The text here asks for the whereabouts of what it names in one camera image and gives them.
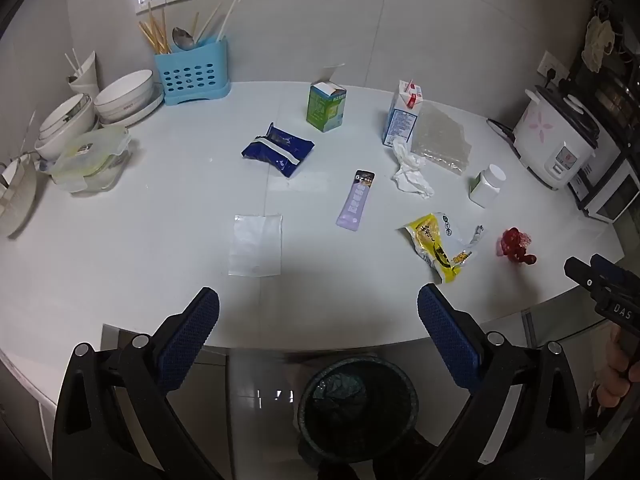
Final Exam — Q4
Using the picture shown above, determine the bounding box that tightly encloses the white tissue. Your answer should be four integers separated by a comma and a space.
391, 139, 435, 198

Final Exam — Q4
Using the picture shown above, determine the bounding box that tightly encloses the yellow snack packet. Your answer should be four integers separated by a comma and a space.
400, 212, 486, 285

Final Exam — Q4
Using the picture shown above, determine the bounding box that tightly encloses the small white bottle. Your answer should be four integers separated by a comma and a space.
469, 164, 507, 208

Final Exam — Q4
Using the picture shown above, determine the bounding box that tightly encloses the black mesh trash bin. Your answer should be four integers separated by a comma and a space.
297, 355, 419, 466

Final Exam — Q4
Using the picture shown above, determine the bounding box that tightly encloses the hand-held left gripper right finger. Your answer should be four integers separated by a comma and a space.
415, 282, 586, 480

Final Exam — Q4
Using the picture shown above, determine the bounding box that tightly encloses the bundle of wooden chopsticks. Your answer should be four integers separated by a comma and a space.
139, 2, 173, 56

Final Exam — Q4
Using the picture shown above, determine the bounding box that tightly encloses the beige mesh cloth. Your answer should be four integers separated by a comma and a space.
585, 15, 618, 73

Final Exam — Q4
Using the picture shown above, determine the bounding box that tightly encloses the clear plastic bag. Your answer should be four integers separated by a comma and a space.
228, 214, 284, 277

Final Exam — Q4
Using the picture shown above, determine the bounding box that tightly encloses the white blue milk carton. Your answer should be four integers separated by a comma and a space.
382, 80, 426, 148

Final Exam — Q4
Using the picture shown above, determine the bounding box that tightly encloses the wall socket with plug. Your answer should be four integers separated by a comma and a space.
537, 51, 568, 88

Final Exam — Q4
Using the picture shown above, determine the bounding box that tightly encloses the red wrapper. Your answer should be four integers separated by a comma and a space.
496, 227, 538, 265

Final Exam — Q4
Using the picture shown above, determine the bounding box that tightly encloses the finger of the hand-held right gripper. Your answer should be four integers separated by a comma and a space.
590, 254, 640, 291
564, 256, 610, 304

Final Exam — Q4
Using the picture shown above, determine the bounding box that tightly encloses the person's right hand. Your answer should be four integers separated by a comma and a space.
595, 327, 640, 411

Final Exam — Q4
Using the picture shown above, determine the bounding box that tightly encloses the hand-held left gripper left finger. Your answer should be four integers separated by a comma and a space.
52, 287, 226, 480

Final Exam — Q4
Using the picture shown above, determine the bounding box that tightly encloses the purple sachet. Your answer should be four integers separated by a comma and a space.
336, 170, 376, 232

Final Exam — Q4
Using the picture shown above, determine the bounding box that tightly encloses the green cardboard box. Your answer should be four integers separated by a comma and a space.
306, 64, 348, 133

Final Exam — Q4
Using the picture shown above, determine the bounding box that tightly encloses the white plate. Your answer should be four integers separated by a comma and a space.
97, 87, 166, 128

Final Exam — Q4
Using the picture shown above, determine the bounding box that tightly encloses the white base cabinet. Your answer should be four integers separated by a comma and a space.
0, 322, 531, 480

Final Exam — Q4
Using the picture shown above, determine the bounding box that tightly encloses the clear bubble wrap bag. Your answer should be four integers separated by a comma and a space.
410, 105, 473, 176

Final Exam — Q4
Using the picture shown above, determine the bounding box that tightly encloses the large white bowl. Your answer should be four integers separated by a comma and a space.
94, 70, 155, 121

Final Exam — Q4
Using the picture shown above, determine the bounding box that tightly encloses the white microwave oven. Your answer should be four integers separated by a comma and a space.
570, 150, 640, 223

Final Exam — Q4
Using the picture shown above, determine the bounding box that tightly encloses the dark blue snack bag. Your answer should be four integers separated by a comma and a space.
241, 122, 316, 178

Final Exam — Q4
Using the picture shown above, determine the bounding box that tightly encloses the white flowered rice cooker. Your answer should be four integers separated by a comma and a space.
512, 85, 601, 191

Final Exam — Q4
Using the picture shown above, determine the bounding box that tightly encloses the white cone-shaped holder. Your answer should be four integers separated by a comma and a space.
67, 51, 98, 96

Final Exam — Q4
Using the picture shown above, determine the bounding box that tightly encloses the blue plastic utensil holder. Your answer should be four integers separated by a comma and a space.
154, 35, 232, 107

